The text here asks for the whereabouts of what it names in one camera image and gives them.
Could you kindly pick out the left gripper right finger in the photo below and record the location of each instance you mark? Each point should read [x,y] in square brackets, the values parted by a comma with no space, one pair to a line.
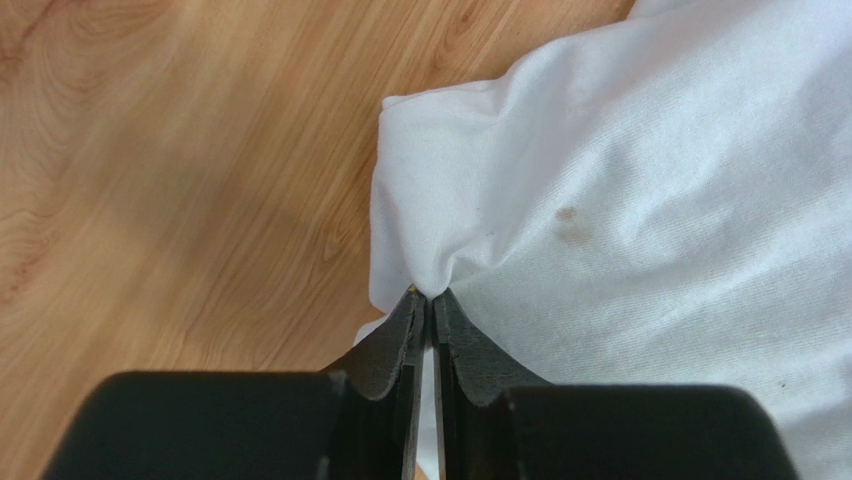
[499,420]

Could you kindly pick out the white printed t-shirt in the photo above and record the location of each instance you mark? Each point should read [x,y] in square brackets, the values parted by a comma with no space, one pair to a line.
[662,200]

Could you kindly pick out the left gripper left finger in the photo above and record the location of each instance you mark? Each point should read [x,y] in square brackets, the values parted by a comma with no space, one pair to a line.
[354,419]

